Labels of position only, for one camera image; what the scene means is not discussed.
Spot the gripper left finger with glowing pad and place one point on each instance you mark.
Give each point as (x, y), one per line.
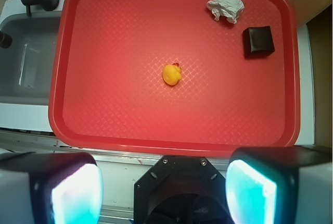
(50, 188)

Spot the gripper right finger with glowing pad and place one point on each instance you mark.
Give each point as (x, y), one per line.
(280, 185)

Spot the crumpled white paper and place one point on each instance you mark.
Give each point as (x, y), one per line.
(229, 9)

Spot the grey toy sink basin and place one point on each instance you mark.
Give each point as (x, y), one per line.
(27, 65)

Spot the dark brown square block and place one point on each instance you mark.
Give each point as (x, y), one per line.
(258, 42)

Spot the yellow rubber duck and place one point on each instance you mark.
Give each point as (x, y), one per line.
(172, 74)

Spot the red plastic tray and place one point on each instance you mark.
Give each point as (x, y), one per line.
(108, 92)

